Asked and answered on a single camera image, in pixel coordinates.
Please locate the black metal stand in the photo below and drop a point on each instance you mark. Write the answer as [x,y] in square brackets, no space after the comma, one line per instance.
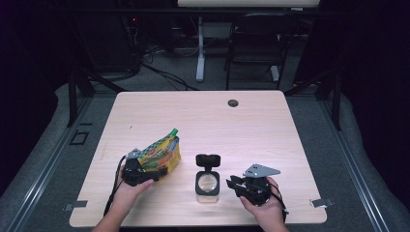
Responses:
[72,96]
[336,103]

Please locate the person's right hand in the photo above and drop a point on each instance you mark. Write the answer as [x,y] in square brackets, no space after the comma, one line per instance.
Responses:
[270,212]

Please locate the yellow green snack pouch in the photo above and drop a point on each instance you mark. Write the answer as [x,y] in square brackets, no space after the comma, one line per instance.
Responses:
[162,151]

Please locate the person's left hand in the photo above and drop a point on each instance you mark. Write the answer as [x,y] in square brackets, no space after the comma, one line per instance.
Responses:
[127,195]

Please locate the black folding chair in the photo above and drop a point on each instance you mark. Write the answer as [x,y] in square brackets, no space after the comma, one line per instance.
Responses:
[257,48]

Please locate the clear jar with black lid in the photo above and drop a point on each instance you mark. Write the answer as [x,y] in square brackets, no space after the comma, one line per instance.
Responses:
[208,185]

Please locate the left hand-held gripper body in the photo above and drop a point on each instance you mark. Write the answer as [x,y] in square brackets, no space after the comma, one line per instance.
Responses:
[133,174]

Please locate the aluminium floor rail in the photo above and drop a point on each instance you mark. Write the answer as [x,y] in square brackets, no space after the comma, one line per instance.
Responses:
[354,180]
[42,180]

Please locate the white desk leg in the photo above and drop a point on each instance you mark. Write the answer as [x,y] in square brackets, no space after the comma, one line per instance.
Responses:
[200,58]

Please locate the white desk top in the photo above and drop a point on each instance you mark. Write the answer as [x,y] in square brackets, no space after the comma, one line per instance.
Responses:
[248,3]

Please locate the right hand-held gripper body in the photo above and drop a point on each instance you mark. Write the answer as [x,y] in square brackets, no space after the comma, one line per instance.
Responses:
[256,190]

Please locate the grey tape strip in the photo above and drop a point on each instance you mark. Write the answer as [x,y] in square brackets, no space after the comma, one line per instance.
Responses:
[75,205]
[322,202]

